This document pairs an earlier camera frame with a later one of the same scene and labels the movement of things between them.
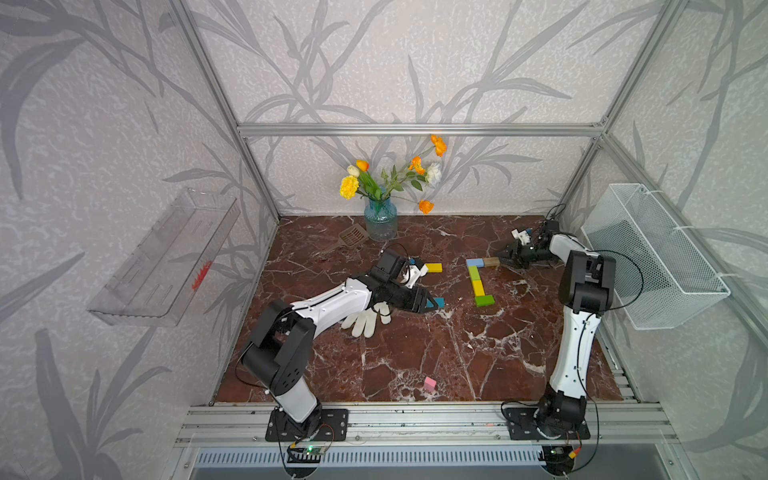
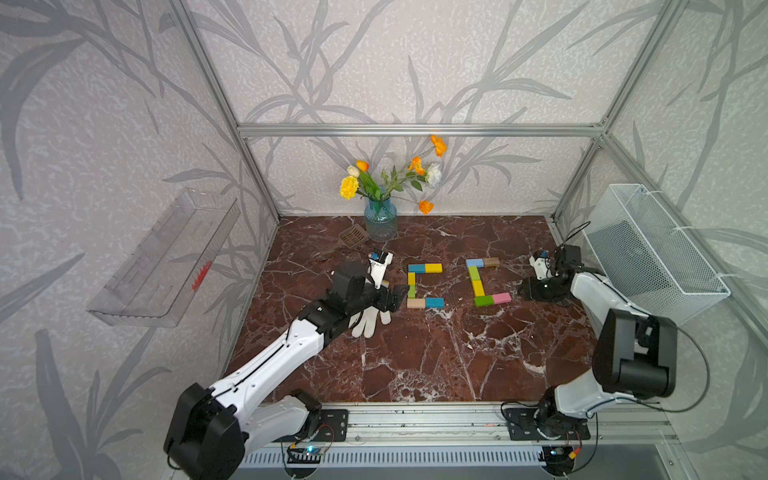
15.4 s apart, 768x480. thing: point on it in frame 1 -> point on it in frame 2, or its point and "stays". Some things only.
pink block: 429,384 -> 502,298
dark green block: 484,300 stays
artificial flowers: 359,181 stays
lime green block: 474,272 stays
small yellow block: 478,288 stays
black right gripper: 514,250 -> 532,290
